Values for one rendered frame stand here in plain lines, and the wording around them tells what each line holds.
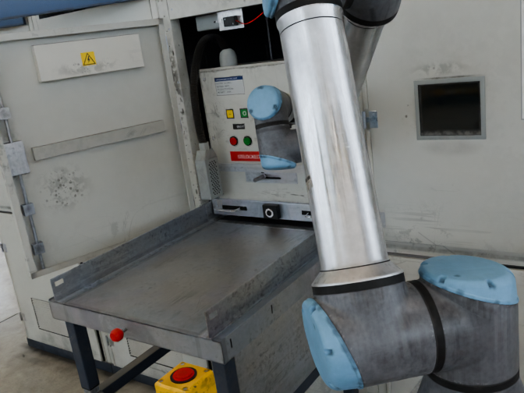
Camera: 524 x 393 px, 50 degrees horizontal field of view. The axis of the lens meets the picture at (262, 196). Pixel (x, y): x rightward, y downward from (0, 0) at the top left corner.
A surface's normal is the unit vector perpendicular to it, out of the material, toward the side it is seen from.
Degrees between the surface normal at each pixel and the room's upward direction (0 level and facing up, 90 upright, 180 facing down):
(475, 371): 87
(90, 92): 90
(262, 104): 70
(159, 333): 90
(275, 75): 90
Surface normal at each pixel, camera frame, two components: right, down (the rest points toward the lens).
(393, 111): -0.55, 0.29
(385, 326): 0.18, -0.15
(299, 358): 0.83, 0.04
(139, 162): 0.62, 0.14
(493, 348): 0.16, 0.20
